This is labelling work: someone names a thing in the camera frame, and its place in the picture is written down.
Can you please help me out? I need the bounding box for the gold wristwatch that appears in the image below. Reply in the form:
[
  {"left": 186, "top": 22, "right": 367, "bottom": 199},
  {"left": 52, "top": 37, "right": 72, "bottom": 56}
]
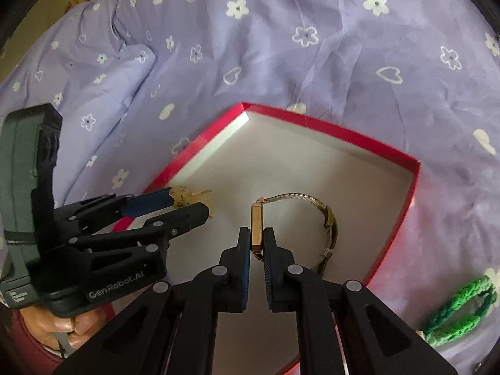
[{"left": 250, "top": 192, "right": 339, "bottom": 279}]

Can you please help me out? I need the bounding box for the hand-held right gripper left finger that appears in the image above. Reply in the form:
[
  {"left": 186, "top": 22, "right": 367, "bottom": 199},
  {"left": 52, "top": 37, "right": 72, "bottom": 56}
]
[{"left": 52, "top": 227, "right": 253, "bottom": 375}]

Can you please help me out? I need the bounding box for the beige hair claw clip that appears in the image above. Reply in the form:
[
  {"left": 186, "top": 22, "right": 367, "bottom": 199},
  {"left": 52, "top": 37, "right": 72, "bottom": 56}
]
[{"left": 171, "top": 186, "right": 215, "bottom": 219}]

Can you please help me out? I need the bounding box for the green braided bracelet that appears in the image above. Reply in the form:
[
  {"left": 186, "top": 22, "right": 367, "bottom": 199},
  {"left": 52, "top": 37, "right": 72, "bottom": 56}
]
[{"left": 417, "top": 275, "right": 500, "bottom": 347}]

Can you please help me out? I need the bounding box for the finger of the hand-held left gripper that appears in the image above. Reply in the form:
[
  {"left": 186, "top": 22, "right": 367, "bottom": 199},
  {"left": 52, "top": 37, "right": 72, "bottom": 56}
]
[
  {"left": 70, "top": 202, "right": 211, "bottom": 251},
  {"left": 55, "top": 187, "right": 175, "bottom": 221}
]

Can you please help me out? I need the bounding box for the purple flower print blanket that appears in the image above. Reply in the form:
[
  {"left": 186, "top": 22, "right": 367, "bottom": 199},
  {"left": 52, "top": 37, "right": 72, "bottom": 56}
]
[{"left": 0, "top": 0, "right": 500, "bottom": 375}]

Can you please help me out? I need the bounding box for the person's left hand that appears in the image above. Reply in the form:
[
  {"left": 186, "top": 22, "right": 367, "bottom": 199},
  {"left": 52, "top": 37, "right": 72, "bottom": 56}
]
[{"left": 19, "top": 305, "right": 115, "bottom": 353}]

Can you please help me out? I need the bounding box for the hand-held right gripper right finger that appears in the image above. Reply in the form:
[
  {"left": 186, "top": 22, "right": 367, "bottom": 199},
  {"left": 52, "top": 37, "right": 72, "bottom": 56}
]
[{"left": 261, "top": 227, "right": 459, "bottom": 375}]

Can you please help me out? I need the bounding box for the red cardboard box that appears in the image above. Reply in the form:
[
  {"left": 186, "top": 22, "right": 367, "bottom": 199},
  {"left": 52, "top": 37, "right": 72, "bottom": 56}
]
[{"left": 111, "top": 102, "right": 423, "bottom": 375}]

